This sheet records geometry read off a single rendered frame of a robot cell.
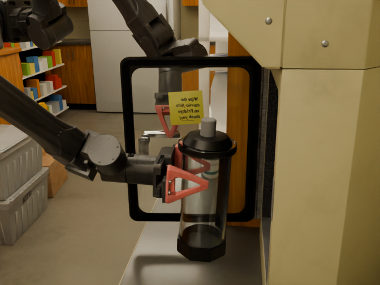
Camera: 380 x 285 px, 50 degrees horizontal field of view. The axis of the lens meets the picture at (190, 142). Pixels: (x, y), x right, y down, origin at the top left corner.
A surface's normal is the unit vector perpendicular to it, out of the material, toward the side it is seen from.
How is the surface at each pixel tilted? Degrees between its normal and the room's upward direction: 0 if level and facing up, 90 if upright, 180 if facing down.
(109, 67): 90
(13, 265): 0
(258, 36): 90
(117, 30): 90
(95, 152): 50
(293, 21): 90
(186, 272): 0
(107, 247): 0
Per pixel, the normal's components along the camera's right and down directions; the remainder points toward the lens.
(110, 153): -0.04, -0.36
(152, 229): -0.01, -0.95
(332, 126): -0.12, 0.33
